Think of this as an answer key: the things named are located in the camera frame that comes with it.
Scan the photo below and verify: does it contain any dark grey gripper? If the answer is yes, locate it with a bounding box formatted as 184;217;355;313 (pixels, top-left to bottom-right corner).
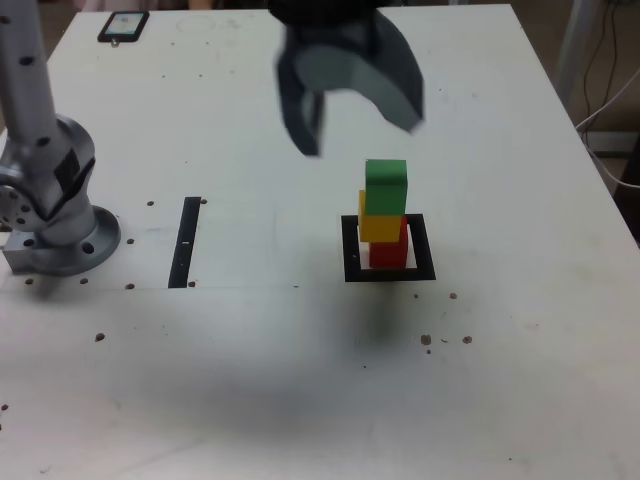
272;8;426;160

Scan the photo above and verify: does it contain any green cube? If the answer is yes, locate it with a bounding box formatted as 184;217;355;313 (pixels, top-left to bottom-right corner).
364;158;409;217

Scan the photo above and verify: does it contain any yellow cube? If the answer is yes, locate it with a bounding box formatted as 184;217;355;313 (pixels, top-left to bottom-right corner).
357;188;407;244

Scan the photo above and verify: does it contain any red cube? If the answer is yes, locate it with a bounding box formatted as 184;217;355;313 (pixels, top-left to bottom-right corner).
368;217;410;270

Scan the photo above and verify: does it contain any black tape square outline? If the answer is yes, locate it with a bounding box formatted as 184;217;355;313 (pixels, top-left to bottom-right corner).
340;213;437;283

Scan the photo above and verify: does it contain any black tape strip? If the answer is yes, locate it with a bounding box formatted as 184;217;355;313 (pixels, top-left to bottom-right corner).
167;196;202;290

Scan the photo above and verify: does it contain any black smartphone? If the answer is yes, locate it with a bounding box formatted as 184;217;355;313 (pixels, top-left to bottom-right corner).
96;10;151;47

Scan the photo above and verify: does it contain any white metal post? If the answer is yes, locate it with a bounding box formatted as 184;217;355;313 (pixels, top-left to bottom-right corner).
551;0;601;116

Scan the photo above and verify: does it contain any white background cable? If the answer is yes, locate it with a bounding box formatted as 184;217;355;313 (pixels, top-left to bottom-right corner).
574;64;640;190

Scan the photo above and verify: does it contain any thin black background cable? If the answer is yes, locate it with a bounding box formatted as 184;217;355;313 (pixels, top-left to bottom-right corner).
581;0;621;119

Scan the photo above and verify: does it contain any white wall duct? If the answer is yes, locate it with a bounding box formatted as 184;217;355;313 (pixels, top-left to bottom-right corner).
579;129;640;155

